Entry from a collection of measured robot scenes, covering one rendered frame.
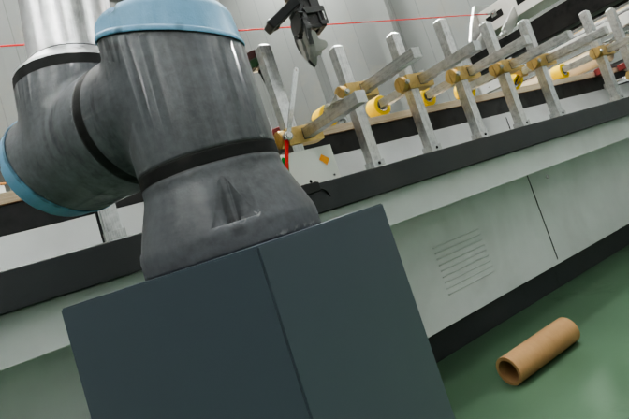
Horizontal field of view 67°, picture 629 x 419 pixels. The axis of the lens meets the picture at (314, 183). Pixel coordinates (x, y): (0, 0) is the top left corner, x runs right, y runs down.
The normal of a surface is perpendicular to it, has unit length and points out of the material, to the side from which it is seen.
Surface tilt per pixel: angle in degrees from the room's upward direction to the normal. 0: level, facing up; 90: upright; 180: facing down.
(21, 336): 90
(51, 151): 98
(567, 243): 90
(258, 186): 70
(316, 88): 90
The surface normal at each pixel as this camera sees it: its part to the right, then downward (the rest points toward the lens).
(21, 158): -0.49, 0.06
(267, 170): 0.58, -0.59
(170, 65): 0.03, -0.09
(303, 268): 0.82, -0.31
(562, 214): 0.47, -0.22
